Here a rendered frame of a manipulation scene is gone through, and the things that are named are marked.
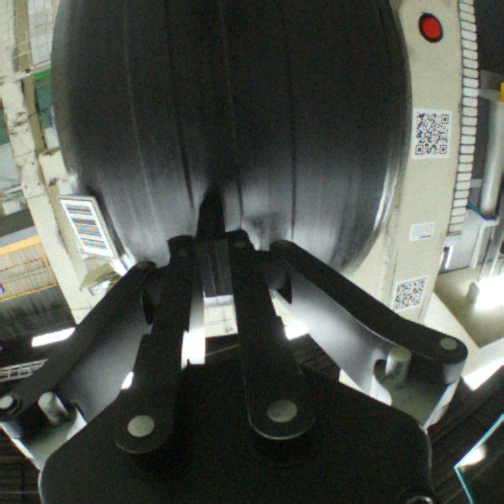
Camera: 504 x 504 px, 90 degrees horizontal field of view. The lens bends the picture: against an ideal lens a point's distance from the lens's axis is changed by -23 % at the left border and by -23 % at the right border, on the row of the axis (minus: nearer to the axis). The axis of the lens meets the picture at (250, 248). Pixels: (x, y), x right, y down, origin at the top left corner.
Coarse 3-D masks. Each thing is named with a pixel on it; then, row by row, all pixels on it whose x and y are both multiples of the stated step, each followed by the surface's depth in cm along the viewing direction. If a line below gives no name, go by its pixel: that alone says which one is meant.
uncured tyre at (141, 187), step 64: (64, 0) 17; (128, 0) 15; (192, 0) 15; (256, 0) 15; (320, 0) 16; (384, 0) 17; (64, 64) 17; (128, 64) 16; (192, 64) 16; (256, 64) 17; (320, 64) 17; (384, 64) 18; (64, 128) 19; (128, 128) 18; (192, 128) 18; (256, 128) 19; (320, 128) 19; (384, 128) 20; (128, 192) 20; (192, 192) 20; (256, 192) 21; (320, 192) 22; (384, 192) 23; (128, 256) 24; (320, 256) 27
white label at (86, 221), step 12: (60, 204) 21; (72, 204) 21; (84, 204) 21; (96, 204) 21; (72, 216) 22; (84, 216) 22; (96, 216) 21; (72, 228) 23; (84, 228) 23; (96, 228) 22; (84, 240) 24; (96, 240) 23; (108, 240) 23; (84, 252) 25; (96, 252) 24; (108, 252) 24
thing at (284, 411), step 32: (256, 256) 13; (256, 288) 11; (256, 320) 8; (256, 352) 7; (288, 352) 7; (256, 384) 6; (288, 384) 6; (256, 416) 5; (288, 416) 5; (256, 448) 5; (288, 448) 5
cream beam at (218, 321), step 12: (108, 288) 87; (276, 300) 84; (204, 312) 83; (216, 312) 83; (228, 312) 84; (276, 312) 86; (288, 312) 87; (204, 324) 85; (216, 324) 86; (228, 324) 86; (288, 324) 89; (204, 336) 88
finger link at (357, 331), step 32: (288, 256) 13; (320, 288) 10; (352, 288) 10; (320, 320) 11; (352, 320) 9; (384, 320) 8; (352, 352) 9; (384, 352) 8; (416, 352) 7; (448, 352) 6
